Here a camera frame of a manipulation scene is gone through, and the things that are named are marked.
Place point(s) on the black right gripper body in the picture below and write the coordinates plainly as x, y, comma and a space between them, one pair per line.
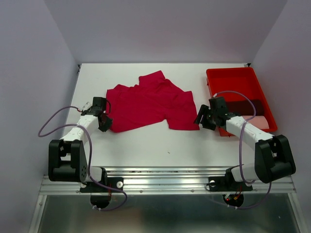
208, 120

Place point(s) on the red t-shirt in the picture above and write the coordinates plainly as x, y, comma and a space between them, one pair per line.
153, 100

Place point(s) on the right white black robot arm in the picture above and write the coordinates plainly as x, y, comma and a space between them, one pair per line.
273, 159

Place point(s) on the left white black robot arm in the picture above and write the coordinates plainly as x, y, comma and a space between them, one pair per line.
70, 157

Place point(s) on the dark maroon rolled t-shirt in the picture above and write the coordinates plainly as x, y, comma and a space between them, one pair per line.
244, 108

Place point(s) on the red plastic bin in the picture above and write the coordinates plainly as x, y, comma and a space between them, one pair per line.
236, 84

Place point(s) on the pink rolled t-shirt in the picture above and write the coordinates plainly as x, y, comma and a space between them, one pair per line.
258, 121

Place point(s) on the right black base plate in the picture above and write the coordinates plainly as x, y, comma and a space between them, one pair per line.
222, 184

